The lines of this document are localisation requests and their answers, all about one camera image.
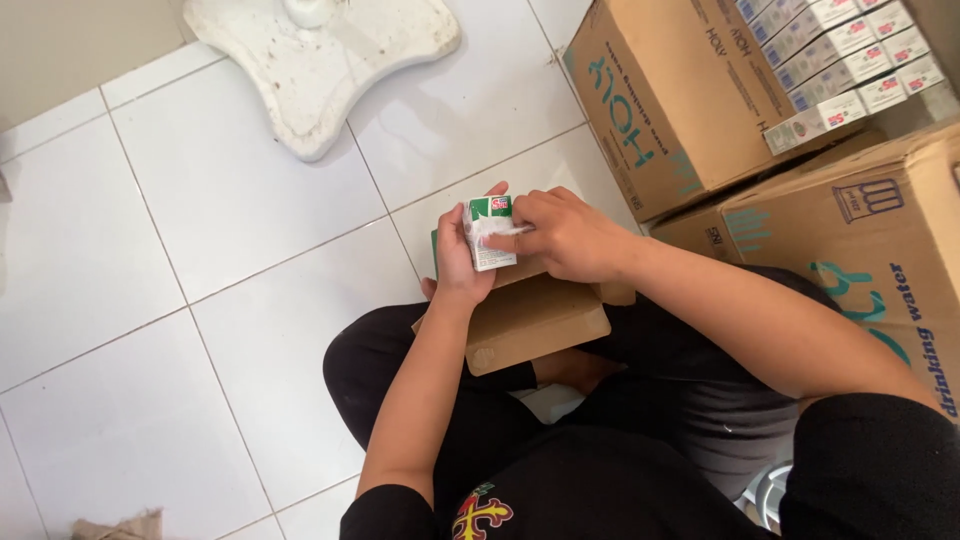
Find person's left hand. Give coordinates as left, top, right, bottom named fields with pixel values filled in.
left=422, top=181, right=510, bottom=305

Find person's right hand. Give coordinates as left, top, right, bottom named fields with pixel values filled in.
left=483, top=187, right=640, bottom=286

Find small white green carton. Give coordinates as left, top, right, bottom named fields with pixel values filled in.
left=461, top=195, right=519, bottom=273

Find small open brown cardboard box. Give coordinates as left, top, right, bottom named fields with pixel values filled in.
left=411, top=251, right=637, bottom=378

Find large cardboard box teal print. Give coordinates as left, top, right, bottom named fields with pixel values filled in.
left=561, top=0, right=886, bottom=224
left=648, top=120, right=960, bottom=426

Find person's black trousers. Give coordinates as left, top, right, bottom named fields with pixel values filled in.
left=322, top=264, right=849, bottom=526

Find row of white cartons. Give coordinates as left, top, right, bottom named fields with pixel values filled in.
left=735, top=0, right=948, bottom=156

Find person's black printed shirt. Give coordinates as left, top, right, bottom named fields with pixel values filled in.
left=339, top=393, right=960, bottom=540

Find brown burlap cloth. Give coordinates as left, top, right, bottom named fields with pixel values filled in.
left=71, top=508, right=164, bottom=540

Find white ceramic pedestal base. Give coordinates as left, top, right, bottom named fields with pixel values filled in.
left=182, top=0, right=462, bottom=163

